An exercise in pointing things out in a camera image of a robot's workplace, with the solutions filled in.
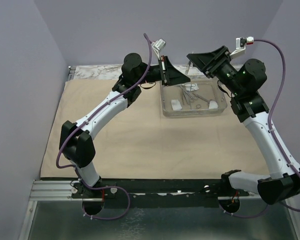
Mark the steel forceps clamp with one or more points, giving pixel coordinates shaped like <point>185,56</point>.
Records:
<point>188,97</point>

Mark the steel tweezers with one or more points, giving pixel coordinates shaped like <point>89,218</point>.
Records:
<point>187,68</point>
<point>182,96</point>

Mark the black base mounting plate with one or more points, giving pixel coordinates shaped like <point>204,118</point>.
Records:
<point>116,193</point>

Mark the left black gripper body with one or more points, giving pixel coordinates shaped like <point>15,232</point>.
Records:
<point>162,65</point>

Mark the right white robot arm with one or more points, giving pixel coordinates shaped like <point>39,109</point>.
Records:
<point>283,180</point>

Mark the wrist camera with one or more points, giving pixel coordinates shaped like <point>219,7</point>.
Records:
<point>241,42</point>
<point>158,45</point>

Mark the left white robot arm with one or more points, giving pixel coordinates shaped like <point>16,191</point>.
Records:
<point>76,139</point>

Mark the white gauze pad right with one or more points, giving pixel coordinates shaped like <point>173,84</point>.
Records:
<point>213,105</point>

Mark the beige surgical wrap cloth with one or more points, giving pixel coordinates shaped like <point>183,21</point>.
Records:
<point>140,143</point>

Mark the white gauze pad left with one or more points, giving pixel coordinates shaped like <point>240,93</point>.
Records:
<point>176,105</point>

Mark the wire mesh instrument tray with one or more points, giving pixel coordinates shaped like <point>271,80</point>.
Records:
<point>206,88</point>

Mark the white gauze pad top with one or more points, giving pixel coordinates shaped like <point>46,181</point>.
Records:
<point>192,87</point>

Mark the aluminium extrusion rail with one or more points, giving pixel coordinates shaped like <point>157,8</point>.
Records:
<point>62,190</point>

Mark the steel hemostat lower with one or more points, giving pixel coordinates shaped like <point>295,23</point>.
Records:
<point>195,107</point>

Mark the white gauze pad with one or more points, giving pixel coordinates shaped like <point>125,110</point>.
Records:
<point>176,105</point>
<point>192,87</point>
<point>213,105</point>

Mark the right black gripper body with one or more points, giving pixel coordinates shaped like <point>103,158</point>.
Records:
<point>221,68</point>

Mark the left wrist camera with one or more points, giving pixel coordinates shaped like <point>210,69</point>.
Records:
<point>158,45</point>

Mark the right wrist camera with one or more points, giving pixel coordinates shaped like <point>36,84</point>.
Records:
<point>241,42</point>

